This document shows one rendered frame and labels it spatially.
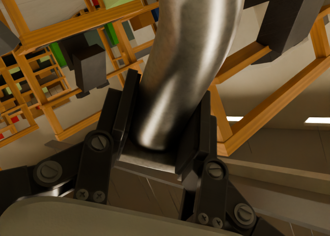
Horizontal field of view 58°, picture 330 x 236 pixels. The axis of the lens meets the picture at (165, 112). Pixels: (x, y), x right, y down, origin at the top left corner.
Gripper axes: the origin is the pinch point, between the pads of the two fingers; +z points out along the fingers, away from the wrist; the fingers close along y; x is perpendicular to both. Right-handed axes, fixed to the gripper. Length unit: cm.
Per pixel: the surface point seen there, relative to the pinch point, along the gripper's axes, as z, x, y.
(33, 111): 533, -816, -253
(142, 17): 455, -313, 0
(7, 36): 7.3, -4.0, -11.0
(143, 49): 408, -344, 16
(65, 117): 598, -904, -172
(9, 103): 520, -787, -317
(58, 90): 660, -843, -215
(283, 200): 123, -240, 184
